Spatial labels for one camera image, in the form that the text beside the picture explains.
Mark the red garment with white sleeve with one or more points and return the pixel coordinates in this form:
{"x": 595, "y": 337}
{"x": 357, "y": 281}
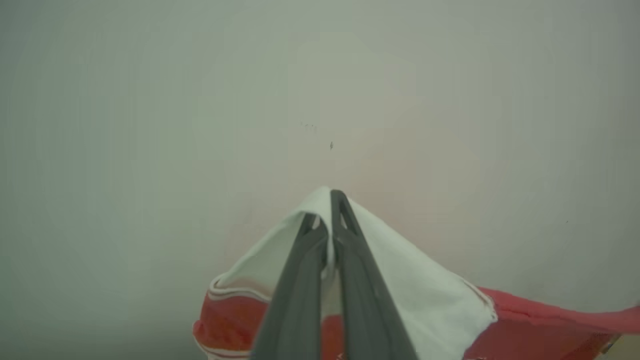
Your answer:
{"x": 430, "y": 300}

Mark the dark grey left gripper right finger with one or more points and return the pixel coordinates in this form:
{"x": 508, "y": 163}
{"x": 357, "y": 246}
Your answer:
{"x": 370, "y": 310}

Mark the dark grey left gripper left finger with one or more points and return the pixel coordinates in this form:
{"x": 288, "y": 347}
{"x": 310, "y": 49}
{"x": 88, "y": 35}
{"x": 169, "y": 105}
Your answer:
{"x": 295, "y": 310}

